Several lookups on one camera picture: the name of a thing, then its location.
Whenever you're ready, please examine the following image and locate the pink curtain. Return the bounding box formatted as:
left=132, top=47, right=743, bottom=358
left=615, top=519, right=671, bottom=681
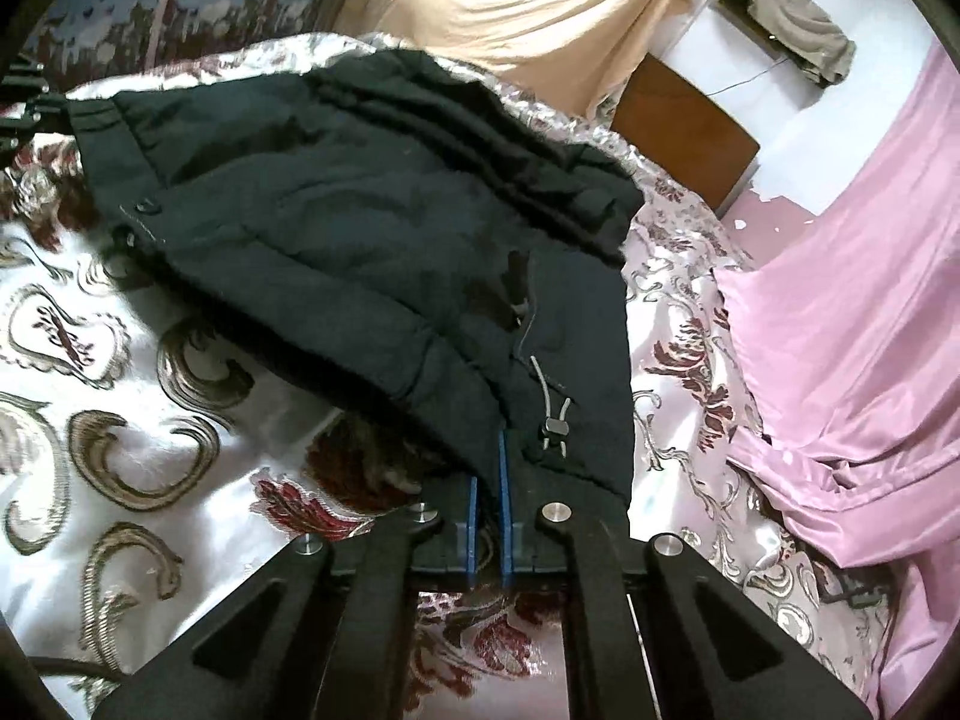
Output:
left=711, top=37, right=960, bottom=720

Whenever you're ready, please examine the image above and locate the blue fabric wardrobe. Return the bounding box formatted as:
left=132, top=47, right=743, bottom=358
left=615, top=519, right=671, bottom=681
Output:
left=22, top=0, right=357, bottom=91

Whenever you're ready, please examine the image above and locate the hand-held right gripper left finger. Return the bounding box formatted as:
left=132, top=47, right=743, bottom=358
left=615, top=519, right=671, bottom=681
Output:
left=94, top=474, right=479, bottom=720

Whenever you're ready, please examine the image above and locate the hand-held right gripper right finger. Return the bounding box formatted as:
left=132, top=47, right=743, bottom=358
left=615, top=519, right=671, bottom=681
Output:
left=496, top=431, right=875, bottom=720

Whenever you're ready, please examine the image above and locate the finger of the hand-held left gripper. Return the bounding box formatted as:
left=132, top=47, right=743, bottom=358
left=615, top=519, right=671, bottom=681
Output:
left=0, top=52, right=68, bottom=155

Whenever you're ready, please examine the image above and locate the olive green cloth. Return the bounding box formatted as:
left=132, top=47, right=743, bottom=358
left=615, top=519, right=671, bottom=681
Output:
left=707, top=0, right=857, bottom=89

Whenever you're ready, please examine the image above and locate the thin wall cable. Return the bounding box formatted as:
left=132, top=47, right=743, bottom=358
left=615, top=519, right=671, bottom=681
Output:
left=709, top=52, right=797, bottom=100

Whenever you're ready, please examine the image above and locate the yellow hanging sheet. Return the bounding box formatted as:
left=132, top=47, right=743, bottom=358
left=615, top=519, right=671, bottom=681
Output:
left=330, top=0, right=710, bottom=121

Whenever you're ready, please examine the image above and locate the black jacket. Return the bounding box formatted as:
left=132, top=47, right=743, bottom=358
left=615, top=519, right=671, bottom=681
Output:
left=66, top=49, right=646, bottom=533

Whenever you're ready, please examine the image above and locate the floral satin bedspread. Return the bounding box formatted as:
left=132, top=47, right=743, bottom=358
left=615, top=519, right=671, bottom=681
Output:
left=0, top=31, right=901, bottom=720

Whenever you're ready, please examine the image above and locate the wooden headboard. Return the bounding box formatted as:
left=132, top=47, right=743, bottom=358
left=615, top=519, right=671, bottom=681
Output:
left=610, top=52, right=760, bottom=216

